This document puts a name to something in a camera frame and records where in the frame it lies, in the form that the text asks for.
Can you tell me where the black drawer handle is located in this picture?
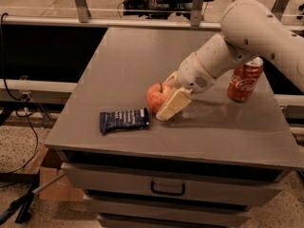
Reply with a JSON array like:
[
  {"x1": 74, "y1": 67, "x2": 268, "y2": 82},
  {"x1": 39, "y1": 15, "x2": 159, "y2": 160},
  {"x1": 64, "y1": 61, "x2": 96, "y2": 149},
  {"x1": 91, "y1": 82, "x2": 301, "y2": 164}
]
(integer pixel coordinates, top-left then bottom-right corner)
[{"x1": 150, "y1": 180, "x2": 186, "y2": 197}]

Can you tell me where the grey drawer cabinet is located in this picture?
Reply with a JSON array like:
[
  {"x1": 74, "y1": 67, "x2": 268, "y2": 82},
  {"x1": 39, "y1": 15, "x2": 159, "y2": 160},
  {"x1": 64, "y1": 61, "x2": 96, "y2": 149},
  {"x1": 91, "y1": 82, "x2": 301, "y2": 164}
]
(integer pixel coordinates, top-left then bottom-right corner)
[{"x1": 46, "y1": 28, "x2": 304, "y2": 228}]

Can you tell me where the metal railing frame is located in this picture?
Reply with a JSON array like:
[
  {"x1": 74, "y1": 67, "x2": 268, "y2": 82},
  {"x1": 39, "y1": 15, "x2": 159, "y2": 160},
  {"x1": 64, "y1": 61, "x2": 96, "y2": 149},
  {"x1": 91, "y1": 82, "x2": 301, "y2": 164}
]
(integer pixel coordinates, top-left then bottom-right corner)
[{"x1": 0, "y1": 0, "x2": 304, "y2": 34}]

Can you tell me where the black-handled floor tool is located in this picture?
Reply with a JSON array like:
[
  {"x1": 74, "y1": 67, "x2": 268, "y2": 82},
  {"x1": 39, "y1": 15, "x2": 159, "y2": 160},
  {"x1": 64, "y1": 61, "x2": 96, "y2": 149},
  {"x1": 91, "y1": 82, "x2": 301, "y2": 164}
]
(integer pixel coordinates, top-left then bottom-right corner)
[{"x1": 0, "y1": 173, "x2": 65, "y2": 225}]

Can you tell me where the red coca-cola can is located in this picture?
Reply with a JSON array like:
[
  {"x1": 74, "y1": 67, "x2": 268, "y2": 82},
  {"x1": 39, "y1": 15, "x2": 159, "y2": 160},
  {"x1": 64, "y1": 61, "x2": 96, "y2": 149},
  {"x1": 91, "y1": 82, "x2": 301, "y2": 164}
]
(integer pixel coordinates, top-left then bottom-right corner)
[{"x1": 227, "y1": 57, "x2": 263, "y2": 103}]

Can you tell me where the brown cardboard box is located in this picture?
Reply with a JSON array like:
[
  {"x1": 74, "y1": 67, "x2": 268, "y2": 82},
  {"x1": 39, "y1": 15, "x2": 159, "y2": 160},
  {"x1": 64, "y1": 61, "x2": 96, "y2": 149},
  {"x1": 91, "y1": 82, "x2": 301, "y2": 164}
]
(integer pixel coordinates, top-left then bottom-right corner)
[{"x1": 34, "y1": 147, "x2": 84, "y2": 201}]

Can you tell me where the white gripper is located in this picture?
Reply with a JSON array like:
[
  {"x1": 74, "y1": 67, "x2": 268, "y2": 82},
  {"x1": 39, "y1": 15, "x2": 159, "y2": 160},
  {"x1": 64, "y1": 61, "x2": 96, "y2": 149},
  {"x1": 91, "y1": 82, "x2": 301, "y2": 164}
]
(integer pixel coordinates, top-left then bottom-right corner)
[{"x1": 156, "y1": 52, "x2": 217, "y2": 121}]

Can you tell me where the blue rxbar wrapper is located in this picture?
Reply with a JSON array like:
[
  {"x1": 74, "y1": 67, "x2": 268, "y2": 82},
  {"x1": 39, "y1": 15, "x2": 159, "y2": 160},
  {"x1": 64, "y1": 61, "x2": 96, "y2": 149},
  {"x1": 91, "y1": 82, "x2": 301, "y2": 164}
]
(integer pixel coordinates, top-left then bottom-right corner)
[{"x1": 100, "y1": 108, "x2": 150, "y2": 134}]

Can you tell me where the black cable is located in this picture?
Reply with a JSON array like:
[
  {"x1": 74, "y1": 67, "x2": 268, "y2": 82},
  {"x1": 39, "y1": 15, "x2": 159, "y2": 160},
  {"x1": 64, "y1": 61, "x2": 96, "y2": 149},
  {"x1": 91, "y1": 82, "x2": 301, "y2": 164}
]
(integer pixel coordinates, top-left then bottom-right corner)
[{"x1": 0, "y1": 12, "x2": 40, "y2": 176}]

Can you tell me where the dark office chair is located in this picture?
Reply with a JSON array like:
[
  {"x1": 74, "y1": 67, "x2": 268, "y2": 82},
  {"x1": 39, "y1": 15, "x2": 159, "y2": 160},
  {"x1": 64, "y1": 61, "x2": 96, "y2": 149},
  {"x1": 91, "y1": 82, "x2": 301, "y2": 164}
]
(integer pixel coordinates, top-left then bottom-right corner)
[{"x1": 122, "y1": 0, "x2": 217, "y2": 21}]

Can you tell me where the red apple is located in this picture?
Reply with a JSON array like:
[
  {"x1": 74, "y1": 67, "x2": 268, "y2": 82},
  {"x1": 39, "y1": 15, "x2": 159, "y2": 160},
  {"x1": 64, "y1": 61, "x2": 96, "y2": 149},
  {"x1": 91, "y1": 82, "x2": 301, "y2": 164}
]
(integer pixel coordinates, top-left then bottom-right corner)
[{"x1": 146, "y1": 83, "x2": 172, "y2": 113}]

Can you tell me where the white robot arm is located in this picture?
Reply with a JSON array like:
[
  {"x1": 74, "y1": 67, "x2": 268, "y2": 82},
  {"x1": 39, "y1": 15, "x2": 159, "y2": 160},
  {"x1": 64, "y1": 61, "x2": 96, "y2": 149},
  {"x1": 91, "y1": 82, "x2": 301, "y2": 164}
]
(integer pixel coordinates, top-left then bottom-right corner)
[{"x1": 156, "y1": 0, "x2": 304, "y2": 121}]

